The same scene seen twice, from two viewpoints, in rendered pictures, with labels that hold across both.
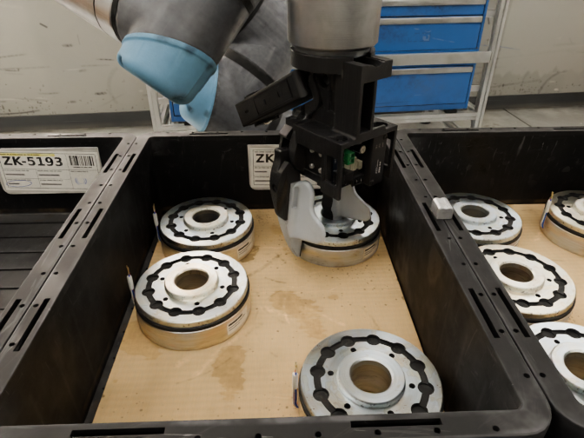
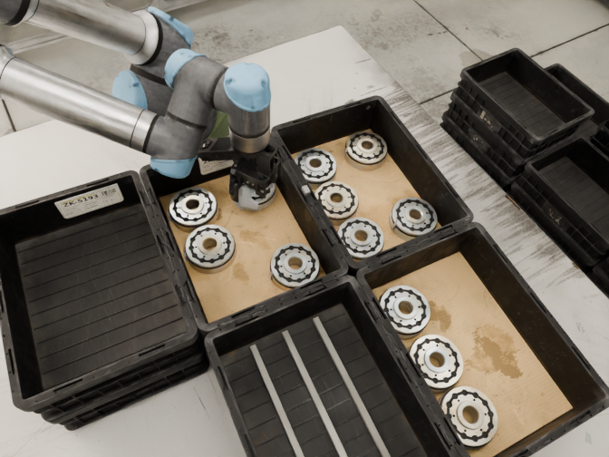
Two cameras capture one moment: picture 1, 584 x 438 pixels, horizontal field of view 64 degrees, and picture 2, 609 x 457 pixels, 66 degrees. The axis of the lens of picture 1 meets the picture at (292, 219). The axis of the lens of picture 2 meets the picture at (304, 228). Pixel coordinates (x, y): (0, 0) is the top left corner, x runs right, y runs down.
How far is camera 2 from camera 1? 64 cm
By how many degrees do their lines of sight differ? 33
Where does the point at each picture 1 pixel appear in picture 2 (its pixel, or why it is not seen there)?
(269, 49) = not seen: hidden behind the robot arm
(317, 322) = (265, 242)
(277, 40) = not seen: hidden behind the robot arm
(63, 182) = (99, 203)
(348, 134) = (265, 174)
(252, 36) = (159, 62)
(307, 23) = (244, 146)
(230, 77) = (152, 92)
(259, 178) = (206, 170)
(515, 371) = (338, 257)
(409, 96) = not seen: outside the picture
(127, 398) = (209, 297)
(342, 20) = (258, 143)
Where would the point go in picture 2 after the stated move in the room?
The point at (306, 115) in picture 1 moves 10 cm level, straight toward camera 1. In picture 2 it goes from (241, 163) to (257, 202)
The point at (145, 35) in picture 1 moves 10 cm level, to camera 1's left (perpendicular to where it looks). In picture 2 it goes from (170, 161) to (112, 177)
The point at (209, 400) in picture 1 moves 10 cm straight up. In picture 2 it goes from (239, 287) to (236, 265)
